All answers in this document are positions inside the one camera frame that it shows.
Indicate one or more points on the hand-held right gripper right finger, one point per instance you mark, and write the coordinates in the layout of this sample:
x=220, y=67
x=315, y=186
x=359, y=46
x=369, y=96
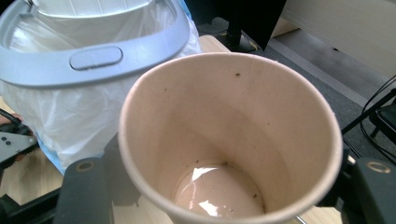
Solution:
x=373, y=193

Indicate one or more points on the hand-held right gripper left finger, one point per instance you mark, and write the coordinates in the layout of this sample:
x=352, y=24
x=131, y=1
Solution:
x=84, y=193

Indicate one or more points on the grey and white trash can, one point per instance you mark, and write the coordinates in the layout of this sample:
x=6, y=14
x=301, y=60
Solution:
x=46, y=67

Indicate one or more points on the brown paper cup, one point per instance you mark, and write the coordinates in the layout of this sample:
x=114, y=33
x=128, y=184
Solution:
x=218, y=124

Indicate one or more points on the black folding chair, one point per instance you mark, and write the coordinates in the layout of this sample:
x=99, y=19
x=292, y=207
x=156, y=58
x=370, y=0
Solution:
x=386, y=119

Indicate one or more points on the black stand base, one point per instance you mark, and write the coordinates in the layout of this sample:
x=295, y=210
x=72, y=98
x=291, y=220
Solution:
x=236, y=40

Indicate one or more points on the black curtain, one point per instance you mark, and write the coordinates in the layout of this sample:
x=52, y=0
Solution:
x=249, y=15

